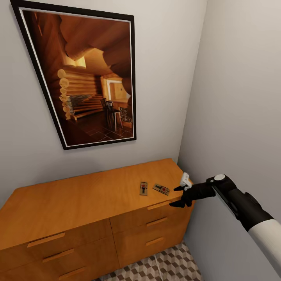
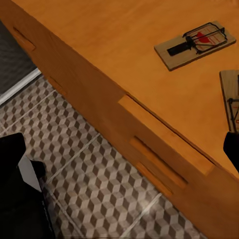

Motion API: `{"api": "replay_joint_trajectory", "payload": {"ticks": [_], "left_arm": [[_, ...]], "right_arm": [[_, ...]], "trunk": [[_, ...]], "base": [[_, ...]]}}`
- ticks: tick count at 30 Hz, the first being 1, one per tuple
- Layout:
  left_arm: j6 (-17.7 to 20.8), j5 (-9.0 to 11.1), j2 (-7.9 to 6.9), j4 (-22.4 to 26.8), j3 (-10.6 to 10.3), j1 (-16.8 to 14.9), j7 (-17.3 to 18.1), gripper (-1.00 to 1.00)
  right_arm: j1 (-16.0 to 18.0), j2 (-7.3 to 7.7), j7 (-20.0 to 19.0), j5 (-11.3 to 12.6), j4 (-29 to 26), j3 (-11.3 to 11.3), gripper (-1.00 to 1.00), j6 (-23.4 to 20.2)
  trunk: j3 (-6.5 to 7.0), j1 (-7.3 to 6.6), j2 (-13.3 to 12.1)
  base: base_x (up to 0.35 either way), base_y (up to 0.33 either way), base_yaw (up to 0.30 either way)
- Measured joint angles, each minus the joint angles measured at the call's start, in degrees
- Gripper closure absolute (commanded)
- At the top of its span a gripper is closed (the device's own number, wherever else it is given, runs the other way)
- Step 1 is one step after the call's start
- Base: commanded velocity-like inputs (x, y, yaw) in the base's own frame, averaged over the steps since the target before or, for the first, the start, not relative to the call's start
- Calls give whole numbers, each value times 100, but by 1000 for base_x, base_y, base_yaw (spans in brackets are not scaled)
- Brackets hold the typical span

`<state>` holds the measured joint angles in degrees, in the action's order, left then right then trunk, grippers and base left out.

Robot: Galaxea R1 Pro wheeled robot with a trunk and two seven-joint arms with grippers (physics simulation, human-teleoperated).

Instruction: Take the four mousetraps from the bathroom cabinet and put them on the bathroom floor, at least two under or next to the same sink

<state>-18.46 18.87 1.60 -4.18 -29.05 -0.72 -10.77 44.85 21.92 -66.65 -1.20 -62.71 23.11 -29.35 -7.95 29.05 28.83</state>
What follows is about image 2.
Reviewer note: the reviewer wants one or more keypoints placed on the mousetrap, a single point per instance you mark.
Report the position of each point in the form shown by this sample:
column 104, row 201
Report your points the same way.
column 194, row 45
column 230, row 88

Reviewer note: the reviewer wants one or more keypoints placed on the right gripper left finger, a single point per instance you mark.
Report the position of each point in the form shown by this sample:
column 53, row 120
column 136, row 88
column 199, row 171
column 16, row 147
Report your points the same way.
column 12, row 148

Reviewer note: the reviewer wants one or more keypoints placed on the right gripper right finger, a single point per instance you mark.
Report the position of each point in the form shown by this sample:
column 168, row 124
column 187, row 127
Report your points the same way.
column 231, row 148

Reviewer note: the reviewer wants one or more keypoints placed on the cabinet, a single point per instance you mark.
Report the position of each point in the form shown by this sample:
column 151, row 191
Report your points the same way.
column 171, row 126

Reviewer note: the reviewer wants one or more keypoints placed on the shower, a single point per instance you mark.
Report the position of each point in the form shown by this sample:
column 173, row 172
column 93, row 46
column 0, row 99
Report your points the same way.
column 19, row 85

